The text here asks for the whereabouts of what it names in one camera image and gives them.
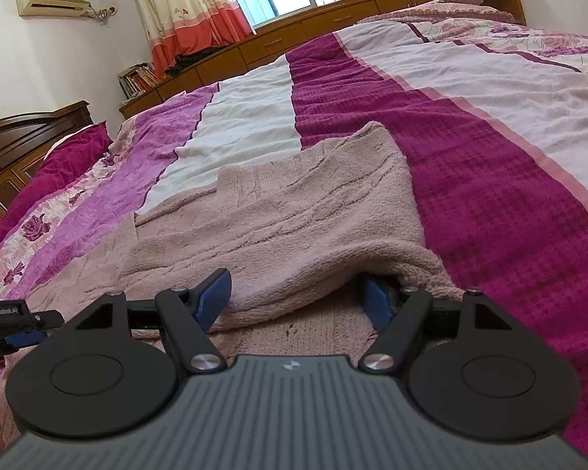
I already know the row of books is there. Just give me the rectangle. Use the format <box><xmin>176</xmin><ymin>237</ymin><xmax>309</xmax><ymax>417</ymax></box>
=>
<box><xmin>118</xmin><ymin>63</ymin><xmax>158</xmax><ymax>99</ymax></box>

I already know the dark cloth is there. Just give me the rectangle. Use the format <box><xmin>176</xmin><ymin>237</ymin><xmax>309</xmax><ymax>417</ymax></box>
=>
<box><xmin>174</xmin><ymin>46</ymin><xmax>234</xmax><ymax>72</ymax></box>

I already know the pink knit sweater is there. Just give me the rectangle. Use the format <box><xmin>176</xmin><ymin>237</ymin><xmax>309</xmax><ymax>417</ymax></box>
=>
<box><xmin>2</xmin><ymin>121</ymin><xmax>465</xmax><ymax>402</ymax></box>

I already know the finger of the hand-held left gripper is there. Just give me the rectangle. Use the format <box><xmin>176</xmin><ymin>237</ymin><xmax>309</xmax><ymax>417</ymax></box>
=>
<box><xmin>0</xmin><ymin>330</ymin><xmax>49</xmax><ymax>353</ymax></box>
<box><xmin>28</xmin><ymin>309</ymin><xmax>64</xmax><ymax>330</ymax></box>

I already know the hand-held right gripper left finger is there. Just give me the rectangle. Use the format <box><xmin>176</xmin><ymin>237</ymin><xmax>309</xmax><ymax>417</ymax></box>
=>
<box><xmin>71</xmin><ymin>268</ymin><xmax>233</xmax><ymax>375</ymax></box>

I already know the magenta pillow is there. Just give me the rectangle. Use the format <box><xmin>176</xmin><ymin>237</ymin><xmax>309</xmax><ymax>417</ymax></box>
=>
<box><xmin>0</xmin><ymin>122</ymin><xmax>113</xmax><ymax>255</ymax></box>

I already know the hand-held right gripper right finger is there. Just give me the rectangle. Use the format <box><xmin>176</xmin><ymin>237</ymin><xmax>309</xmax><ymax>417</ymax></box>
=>
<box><xmin>359</xmin><ymin>277</ymin><xmax>517</xmax><ymax>377</ymax></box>

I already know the dark wooden headboard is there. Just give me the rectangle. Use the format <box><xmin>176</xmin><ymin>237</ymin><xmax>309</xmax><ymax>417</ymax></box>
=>
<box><xmin>0</xmin><ymin>100</ymin><xmax>96</xmax><ymax>242</ymax></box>

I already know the long wooden cabinet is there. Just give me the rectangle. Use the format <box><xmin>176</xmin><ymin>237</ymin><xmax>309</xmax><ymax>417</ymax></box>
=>
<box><xmin>119</xmin><ymin>0</ymin><xmax>528</xmax><ymax>119</ymax></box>

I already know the striped magenta and white blanket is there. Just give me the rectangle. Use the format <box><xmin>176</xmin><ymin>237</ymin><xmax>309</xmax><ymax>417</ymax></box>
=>
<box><xmin>0</xmin><ymin>17</ymin><xmax>588</xmax><ymax>470</ymax></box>

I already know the pink pillow far side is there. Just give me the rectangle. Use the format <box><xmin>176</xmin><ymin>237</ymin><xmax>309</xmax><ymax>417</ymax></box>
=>
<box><xmin>357</xmin><ymin>0</ymin><xmax>516</xmax><ymax>26</ymax></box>

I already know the floral orange curtain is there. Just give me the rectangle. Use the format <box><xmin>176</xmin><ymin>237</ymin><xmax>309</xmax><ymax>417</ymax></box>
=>
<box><xmin>122</xmin><ymin>0</ymin><xmax>254</xmax><ymax>78</ymax></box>

